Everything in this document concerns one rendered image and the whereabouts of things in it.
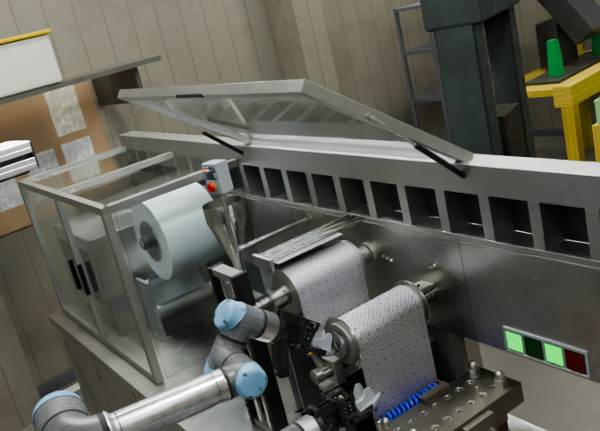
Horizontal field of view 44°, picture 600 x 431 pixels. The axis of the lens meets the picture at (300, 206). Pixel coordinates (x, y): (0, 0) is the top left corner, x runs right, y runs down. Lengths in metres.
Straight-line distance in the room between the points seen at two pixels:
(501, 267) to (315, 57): 4.30
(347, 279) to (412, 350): 0.29
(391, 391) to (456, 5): 2.49
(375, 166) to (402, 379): 0.60
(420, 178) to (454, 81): 2.19
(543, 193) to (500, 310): 0.39
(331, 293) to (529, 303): 0.58
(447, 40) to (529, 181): 2.45
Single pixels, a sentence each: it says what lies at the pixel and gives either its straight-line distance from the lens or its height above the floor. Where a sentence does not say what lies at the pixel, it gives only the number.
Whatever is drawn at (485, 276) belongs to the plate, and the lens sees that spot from 1.98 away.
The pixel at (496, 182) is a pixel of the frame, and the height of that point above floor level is 1.62.
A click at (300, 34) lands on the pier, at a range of 5.95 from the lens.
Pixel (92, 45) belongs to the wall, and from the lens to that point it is 5.30.
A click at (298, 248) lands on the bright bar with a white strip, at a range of 2.15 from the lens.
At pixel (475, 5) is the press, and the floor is 1.86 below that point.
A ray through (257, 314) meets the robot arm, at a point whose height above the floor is 1.44.
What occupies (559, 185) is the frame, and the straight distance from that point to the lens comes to 1.72.
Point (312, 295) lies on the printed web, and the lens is 2.13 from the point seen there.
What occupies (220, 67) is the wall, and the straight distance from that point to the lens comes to 5.81.
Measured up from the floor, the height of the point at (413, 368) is 1.11.
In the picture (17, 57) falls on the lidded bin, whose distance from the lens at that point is 4.35.
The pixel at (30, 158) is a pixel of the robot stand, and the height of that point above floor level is 2.00.
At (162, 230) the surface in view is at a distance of 2.75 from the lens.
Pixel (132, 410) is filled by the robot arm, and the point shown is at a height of 1.41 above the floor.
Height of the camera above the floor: 2.16
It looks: 16 degrees down
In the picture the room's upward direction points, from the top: 14 degrees counter-clockwise
